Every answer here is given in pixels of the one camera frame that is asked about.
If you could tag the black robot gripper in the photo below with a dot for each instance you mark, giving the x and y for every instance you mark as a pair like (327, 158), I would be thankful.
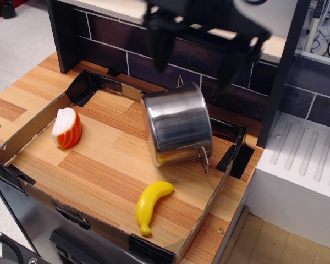
(209, 23)

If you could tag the stainless steel pot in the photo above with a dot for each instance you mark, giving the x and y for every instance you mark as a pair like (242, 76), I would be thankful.
(178, 126)

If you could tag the cardboard fence with black tape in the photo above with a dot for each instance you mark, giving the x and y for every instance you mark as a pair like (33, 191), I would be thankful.
(104, 173)

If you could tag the yellow toy banana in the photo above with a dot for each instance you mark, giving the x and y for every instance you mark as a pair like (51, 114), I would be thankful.
(147, 201)

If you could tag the orange white salmon sushi toy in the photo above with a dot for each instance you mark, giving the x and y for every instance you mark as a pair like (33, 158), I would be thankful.
(67, 128)

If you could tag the white dish drainer block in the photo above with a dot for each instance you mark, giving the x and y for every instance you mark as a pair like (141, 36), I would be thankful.
(290, 187)

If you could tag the black device bottom left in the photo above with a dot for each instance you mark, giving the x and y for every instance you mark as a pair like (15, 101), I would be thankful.
(63, 251)

